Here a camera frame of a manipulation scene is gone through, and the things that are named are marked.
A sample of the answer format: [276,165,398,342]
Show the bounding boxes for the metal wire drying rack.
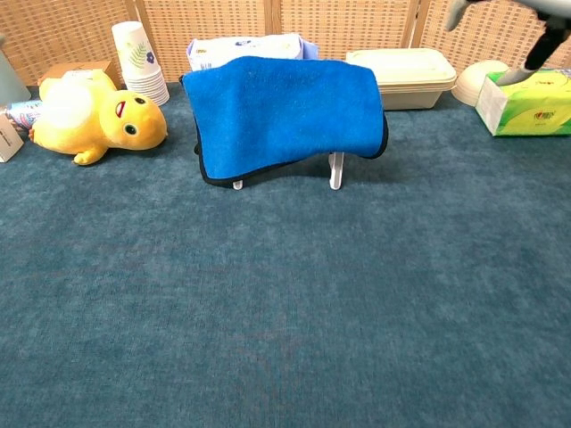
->
[232,151,347,192]

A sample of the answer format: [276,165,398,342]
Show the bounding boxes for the white bowl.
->
[451,60,510,108]

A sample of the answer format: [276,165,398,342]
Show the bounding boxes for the woven wooden folding screen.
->
[0,0,571,88]

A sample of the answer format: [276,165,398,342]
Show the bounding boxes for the stack of printed paper cups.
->
[111,21,171,107]

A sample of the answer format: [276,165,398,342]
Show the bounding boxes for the green tissue pack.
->
[475,70,571,137]

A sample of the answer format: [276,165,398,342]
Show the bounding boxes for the blue microfiber towel black trim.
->
[179,55,390,186]

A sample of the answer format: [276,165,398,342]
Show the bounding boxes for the small patterned tissue packet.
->
[4,99,44,131]

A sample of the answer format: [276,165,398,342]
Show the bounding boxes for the brown cardboard box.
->
[37,60,124,90]

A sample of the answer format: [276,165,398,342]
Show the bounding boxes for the white blue wet wipes pack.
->
[186,32,320,72]

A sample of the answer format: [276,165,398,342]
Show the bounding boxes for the white rectangular box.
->
[0,111,25,164]

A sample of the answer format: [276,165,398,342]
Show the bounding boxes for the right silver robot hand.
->
[445,0,571,86]

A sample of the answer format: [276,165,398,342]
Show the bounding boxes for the grey-blue lidded mug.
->
[0,35,32,108]

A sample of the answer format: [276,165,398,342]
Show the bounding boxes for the beige lidded food container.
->
[346,47,459,112]

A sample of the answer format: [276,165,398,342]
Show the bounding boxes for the yellow plush duck toy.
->
[29,69,169,167]

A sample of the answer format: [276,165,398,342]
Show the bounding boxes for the teal carpet table cover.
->
[0,79,571,428]

